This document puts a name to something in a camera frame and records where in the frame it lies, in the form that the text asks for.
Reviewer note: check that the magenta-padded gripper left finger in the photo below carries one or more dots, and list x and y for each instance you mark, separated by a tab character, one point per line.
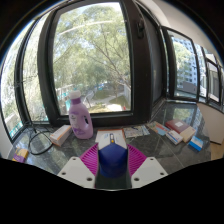
78	170

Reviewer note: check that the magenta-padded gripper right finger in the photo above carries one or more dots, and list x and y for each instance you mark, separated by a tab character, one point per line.
146	170

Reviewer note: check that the blue and white computer mouse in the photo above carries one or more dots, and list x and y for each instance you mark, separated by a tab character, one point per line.
112	158

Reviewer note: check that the printed paper leaflet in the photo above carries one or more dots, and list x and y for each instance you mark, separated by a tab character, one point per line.
135	131

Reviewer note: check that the orange and white carton box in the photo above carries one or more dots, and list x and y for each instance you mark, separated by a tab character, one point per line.
60	134

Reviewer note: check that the white flat box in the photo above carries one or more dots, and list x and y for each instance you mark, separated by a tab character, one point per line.
174	137

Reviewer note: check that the colourful printed leaflet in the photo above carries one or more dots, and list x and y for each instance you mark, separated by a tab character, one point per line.
158	127

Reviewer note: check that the purple detergent bottle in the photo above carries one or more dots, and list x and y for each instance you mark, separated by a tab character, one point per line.
80	120

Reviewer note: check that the red book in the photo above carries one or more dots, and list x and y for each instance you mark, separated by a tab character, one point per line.
181	128

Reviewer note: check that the blue and white small box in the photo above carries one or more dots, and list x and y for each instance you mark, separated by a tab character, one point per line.
196	143

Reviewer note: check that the yellow and purple book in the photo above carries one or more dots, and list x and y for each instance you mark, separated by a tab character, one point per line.
20	155

